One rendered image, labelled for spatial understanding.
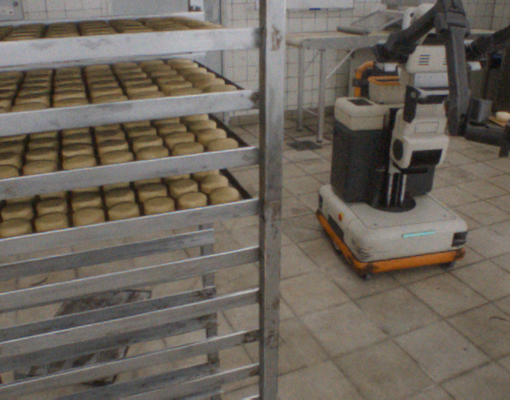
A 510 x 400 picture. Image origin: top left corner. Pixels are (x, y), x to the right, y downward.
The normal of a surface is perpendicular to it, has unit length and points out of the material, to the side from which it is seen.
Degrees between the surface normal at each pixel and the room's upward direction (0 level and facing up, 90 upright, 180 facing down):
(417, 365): 0
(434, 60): 98
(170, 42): 90
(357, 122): 90
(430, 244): 90
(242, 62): 90
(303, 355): 0
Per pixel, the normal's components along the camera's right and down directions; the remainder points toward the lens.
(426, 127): 0.22, 0.54
